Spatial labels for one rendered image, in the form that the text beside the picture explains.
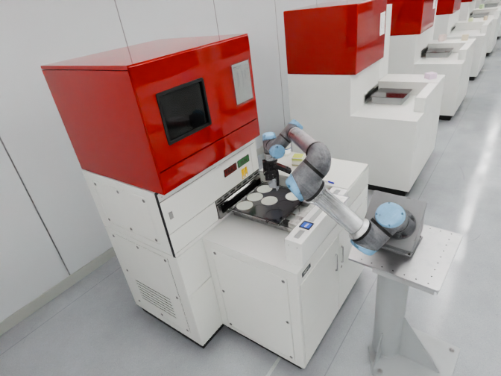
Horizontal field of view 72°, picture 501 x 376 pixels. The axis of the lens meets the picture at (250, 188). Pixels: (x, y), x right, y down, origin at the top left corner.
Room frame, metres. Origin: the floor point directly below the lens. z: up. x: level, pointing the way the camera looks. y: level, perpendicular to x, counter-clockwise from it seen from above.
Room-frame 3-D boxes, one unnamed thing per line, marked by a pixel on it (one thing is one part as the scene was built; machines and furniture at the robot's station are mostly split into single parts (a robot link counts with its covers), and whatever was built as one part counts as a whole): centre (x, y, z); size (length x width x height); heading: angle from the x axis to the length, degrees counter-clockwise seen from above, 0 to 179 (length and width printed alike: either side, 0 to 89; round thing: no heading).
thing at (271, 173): (1.78, -0.13, 1.11); 0.09 x 0.08 x 0.12; 93
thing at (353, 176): (2.01, -0.43, 0.89); 0.62 x 0.35 x 0.14; 50
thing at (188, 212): (1.78, 0.19, 1.02); 0.82 x 0.03 x 0.40; 140
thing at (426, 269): (1.31, -0.71, 0.75); 0.45 x 0.44 x 0.13; 47
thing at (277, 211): (1.78, -0.10, 0.90); 0.34 x 0.34 x 0.01; 50
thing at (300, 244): (1.50, -0.34, 0.89); 0.55 x 0.09 x 0.14; 140
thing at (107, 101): (1.98, 0.43, 1.52); 0.81 x 0.75 x 0.59; 140
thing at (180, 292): (2.00, 0.45, 0.41); 0.82 x 0.71 x 0.82; 140
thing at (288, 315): (1.77, -0.23, 0.41); 0.97 x 0.64 x 0.82; 140
